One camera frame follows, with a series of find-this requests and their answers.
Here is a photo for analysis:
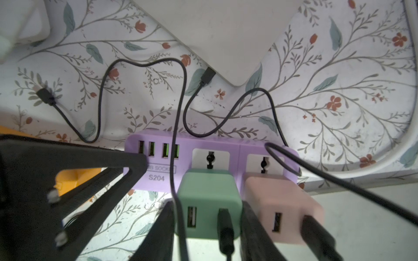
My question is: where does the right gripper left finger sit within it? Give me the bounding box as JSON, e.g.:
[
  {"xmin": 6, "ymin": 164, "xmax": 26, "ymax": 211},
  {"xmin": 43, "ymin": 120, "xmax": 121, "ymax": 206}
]
[{"xmin": 130, "ymin": 201, "xmax": 175, "ymax": 261}]

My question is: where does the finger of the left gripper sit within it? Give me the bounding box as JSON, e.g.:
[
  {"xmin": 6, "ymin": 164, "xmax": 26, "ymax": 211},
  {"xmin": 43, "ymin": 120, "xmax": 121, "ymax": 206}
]
[{"xmin": 1, "ymin": 134, "xmax": 148, "ymax": 261}]

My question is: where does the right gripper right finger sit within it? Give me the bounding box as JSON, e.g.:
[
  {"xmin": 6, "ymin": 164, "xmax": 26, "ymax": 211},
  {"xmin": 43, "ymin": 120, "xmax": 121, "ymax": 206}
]
[{"xmin": 240, "ymin": 201, "xmax": 286, "ymax": 261}]

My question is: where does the black cable of green charger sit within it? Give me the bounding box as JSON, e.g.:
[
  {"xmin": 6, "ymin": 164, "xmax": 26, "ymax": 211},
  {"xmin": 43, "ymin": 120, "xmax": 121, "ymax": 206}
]
[{"xmin": 35, "ymin": 58, "xmax": 236, "ymax": 261}]

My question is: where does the pink charger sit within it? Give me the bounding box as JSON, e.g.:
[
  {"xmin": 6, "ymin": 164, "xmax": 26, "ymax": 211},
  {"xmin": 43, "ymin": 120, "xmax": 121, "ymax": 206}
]
[{"xmin": 241, "ymin": 172, "xmax": 325, "ymax": 245}]

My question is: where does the black cable of pink charger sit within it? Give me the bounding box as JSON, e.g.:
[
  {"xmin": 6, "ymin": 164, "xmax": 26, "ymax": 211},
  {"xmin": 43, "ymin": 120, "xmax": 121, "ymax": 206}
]
[{"xmin": 182, "ymin": 66, "xmax": 344, "ymax": 261}]

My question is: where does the green charger plug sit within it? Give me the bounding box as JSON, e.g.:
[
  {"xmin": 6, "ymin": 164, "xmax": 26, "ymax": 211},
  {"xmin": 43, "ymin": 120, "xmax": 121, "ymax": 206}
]
[{"xmin": 177, "ymin": 169, "xmax": 242, "ymax": 239}]

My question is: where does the silver apple laptop front right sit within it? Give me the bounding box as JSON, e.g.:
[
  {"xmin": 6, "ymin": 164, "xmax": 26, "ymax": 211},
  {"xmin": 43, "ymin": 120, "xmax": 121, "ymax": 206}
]
[{"xmin": 172, "ymin": 182, "xmax": 418, "ymax": 261}]

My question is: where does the silver laptop rear right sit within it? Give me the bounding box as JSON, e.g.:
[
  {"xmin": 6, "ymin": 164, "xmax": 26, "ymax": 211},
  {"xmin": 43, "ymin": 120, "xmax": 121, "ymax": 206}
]
[{"xmin": 135, "ymin": 0, "xmax": 302, "ymax": 86}]

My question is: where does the orange power strip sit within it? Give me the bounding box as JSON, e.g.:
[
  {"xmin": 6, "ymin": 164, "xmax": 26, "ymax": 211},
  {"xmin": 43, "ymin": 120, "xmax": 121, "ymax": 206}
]
[{"xmin": 0, "ymin": 125, "xmax": 102, "ymax": 196}]

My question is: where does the purple power strip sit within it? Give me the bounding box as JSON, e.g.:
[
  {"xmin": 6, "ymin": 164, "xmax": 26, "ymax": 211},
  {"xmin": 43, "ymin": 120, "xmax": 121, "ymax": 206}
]
[{"xmin": 125, "ymin": 129, "xmax": 298, "ymax": 192}]

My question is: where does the white power cable right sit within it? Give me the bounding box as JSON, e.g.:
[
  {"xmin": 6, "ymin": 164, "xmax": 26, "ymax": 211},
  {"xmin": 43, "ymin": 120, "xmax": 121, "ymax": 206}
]
[{"xmin": 300, "ymin": 0, "xmax": 418, "ymax": 180}]

